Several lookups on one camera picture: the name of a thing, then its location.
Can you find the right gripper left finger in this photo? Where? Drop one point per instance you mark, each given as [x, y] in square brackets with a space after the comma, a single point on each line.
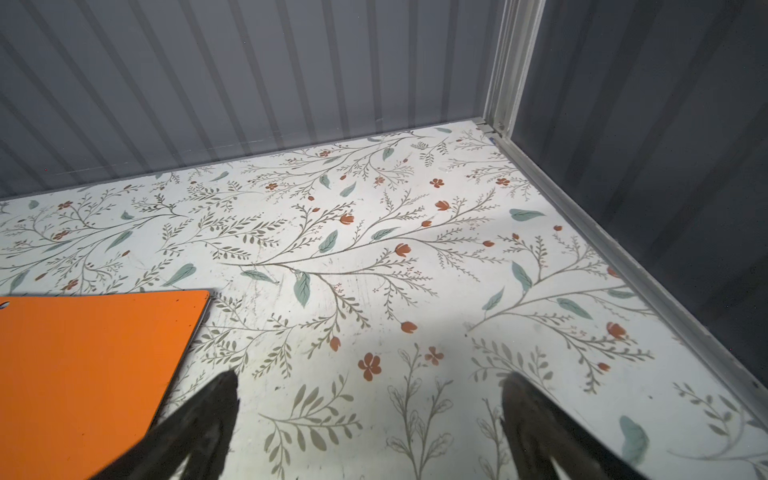
[196, 436]

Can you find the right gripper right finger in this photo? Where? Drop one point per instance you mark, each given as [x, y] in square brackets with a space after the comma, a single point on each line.
[544, 439]

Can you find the orange black file folder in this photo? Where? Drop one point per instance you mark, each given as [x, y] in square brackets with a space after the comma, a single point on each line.
[83, 377]

